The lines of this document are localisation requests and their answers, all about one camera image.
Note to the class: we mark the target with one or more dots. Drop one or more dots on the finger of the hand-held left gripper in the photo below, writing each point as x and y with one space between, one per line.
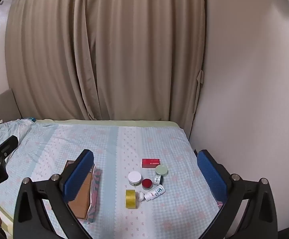
7 145

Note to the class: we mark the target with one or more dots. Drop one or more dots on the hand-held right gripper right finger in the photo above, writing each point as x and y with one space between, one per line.
211 176

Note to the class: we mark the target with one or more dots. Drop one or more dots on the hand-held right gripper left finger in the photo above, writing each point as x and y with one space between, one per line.
81 174

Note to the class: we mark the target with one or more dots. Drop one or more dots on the cardboard box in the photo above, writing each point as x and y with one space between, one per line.
81 204

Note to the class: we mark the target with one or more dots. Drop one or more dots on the small white black-capped jar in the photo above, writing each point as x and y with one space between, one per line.
158 180

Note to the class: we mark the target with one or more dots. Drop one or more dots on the yellow tape roll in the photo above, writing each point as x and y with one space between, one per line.
130 199

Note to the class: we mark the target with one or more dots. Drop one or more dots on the white plastic bottle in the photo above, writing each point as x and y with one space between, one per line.
154 193

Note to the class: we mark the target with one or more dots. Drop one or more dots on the white earbud case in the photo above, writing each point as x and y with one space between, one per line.
140 196

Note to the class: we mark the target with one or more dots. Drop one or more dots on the grey bed headboard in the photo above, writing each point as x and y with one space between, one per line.
5 109

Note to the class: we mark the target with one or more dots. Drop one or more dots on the dark teal object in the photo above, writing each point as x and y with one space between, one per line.
29 119

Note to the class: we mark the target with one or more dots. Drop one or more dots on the pale green lidded jar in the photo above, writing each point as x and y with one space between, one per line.
161 169

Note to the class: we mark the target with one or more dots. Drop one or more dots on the green jar with white lid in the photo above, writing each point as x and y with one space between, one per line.
134 177

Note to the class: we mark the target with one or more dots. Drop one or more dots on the red rectangular box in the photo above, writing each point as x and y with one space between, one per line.
151 163

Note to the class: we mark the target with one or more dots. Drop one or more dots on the red-lidded jar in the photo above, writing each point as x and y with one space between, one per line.
147 183

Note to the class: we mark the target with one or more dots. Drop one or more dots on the beige curtain tie-back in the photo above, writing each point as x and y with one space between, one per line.
200 78

